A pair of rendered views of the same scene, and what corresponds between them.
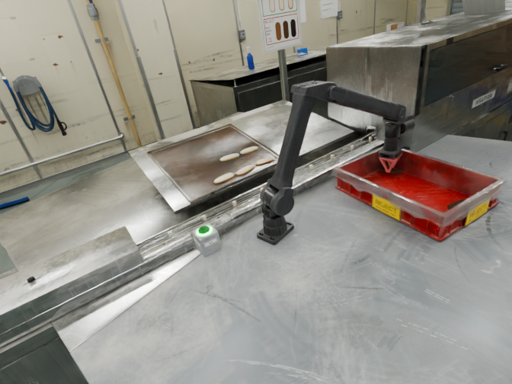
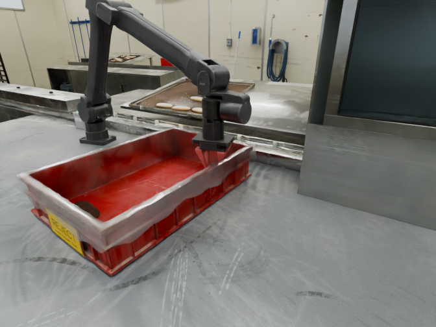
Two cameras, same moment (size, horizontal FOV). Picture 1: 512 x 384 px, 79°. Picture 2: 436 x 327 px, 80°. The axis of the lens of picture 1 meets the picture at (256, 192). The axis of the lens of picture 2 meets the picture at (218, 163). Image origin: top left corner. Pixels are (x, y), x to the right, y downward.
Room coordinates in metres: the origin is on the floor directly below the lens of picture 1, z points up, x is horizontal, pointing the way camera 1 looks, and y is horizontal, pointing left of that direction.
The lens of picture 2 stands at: (0.85, -1.18, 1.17)
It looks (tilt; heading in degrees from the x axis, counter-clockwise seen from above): 24 degrees down; 61
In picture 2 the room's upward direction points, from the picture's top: straight up
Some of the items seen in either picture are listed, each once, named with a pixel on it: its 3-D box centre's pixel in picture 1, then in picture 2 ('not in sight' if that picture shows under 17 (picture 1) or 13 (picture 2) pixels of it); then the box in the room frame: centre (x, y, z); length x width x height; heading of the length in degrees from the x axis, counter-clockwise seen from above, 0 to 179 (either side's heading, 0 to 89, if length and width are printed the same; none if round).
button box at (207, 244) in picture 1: (207, 243); (86, 122); (0.88, 0.20, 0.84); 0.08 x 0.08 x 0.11; 30
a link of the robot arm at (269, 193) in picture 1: (276, 202); (96, 113); (0.92, -0.06, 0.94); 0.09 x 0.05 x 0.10; 116
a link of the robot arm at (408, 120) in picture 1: (399, 119); (226, 96); (1.18, -0.61, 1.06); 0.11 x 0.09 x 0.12; 116
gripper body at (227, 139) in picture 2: (391, 144); (213, 130); (1.16, -0.58, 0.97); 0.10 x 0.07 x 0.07; 135
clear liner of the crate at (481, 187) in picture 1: (409, 184); (153, 174); (0.99, -0.57, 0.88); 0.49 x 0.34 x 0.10; 25
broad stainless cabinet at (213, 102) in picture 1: (283, 101); not in sight; (3.92, -0.53, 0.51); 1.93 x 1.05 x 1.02; 120
